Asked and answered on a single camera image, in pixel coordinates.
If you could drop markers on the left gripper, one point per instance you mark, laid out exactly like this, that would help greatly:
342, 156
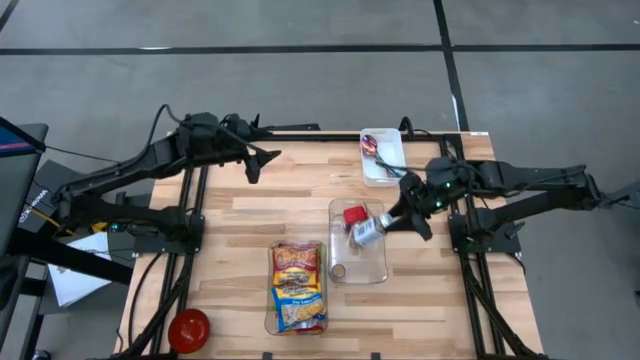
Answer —
210, 137

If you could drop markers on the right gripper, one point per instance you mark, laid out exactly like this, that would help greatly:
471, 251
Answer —
435, 187

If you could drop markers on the white shaker bottle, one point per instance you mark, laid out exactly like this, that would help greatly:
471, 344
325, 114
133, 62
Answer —
367, 231

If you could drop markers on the rose gold spoon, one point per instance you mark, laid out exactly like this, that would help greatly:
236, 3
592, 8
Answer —
391, 173
381, 161

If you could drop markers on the red lid spice jar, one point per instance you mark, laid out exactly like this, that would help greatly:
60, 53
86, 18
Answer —
355, 214

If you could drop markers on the white plastic bin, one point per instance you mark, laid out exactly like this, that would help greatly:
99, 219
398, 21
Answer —
392, 142

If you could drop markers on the dark red ramen packet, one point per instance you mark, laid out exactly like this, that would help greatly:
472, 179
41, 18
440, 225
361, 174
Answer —
295, 257

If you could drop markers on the blue ramen packet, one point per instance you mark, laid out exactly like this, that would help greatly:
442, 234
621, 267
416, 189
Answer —
301, 307

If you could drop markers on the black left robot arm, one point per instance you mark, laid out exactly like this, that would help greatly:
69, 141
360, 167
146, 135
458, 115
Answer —
120, 167

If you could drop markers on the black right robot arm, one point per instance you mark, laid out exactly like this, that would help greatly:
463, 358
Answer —
530, 182

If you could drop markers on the clear plastic bin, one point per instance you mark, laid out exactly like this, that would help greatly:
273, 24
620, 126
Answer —
269, 300
367, 267

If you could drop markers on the red bowl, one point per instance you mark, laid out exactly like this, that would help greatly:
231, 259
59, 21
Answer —
189, 331

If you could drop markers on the black metal beam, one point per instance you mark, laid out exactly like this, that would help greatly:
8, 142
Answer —
75, 260

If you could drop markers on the black box white lettering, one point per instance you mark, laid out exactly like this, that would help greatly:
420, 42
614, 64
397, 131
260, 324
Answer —
50, 175

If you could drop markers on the white paper sheet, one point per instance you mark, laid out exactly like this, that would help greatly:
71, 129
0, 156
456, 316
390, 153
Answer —
75, 287

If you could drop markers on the black monitor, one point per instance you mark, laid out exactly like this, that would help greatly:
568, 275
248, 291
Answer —
15, 190

